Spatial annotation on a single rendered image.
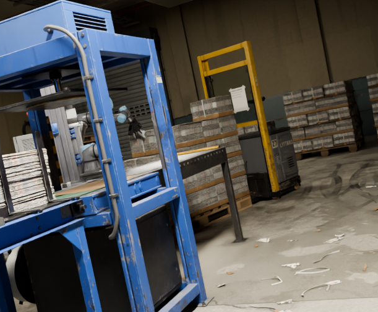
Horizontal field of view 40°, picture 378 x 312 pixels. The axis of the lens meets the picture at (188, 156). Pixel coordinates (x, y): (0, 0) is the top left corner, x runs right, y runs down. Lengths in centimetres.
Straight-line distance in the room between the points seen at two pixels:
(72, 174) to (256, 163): 257
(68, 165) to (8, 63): 191
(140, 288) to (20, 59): 124
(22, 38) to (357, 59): 914
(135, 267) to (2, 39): 136
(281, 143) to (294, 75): 531
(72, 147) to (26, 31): 185
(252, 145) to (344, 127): 371
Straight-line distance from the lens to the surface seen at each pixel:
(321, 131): 977
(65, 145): 448
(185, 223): 296
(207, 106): 570
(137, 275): 248
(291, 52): 1151
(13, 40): 286
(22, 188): 240
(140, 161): 484
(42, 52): 259
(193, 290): 299
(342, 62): 1132
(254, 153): 625
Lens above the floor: 101
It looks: 3 degrees down
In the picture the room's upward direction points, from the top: 12 degrees counter-clockwise
